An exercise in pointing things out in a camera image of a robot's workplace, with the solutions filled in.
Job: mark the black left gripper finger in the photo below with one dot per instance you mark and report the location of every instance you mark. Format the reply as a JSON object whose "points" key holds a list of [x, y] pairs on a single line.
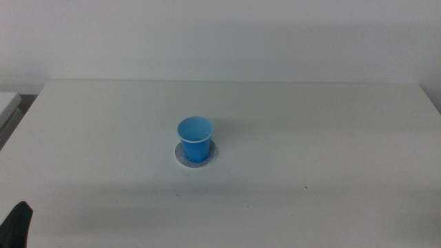
{"points": [[15, 227]]}

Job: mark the blue plastic cup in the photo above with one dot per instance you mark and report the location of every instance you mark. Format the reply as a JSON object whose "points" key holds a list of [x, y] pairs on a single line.
{"points": [[195, 144]]}

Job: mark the round grey cup mat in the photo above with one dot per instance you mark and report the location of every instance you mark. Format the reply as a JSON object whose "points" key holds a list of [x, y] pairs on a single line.
{"points": [[180, 156]]}

